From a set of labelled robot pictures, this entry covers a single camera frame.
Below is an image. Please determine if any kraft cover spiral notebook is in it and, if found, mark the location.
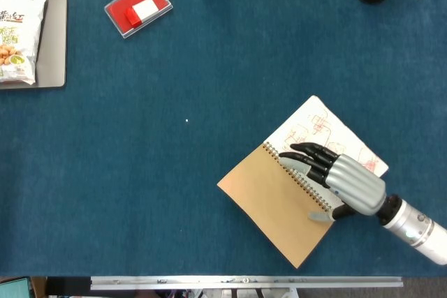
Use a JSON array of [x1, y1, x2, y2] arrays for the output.
[[216, 94, 390, 270]]

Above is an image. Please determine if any red white stamp block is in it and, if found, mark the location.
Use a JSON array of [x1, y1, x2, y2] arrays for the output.
[[124, 0, 159, 29]]

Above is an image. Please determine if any aluminium table edge rail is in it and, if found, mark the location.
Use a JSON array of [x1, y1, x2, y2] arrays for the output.
[[89, 276, 404, 291]]

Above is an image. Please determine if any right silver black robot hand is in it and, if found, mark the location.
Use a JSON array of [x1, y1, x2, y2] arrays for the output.
[[278, 142, 388, 224]]

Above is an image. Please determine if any red ink pad tray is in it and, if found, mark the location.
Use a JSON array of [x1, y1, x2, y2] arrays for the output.
[[103, 0, 174, 40]]

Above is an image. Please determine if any teal screen device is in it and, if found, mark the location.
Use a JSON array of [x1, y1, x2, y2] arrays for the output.
[[0, 276, 32, 298]]

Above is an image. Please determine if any white snack bag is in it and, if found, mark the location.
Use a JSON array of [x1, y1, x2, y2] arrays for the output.
[[0, 0, 48, 86]]

